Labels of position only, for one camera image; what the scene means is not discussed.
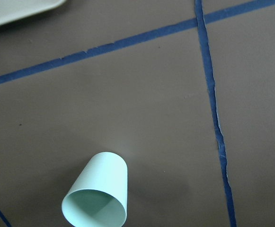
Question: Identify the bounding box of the mint green cup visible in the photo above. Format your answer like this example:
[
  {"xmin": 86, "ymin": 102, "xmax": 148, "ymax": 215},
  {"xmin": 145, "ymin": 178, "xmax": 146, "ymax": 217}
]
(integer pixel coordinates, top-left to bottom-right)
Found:
[{"xmin": 62, "ymin": 152, "xmax": 128, "ymax": 227}]

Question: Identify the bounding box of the beige serving tray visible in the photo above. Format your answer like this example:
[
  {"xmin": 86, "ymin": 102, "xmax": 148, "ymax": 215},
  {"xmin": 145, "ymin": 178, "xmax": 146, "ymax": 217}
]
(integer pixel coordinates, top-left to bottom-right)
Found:
[{"xmin": 0, "ymin": 0, "xmax": 65, "ymax": 26}]

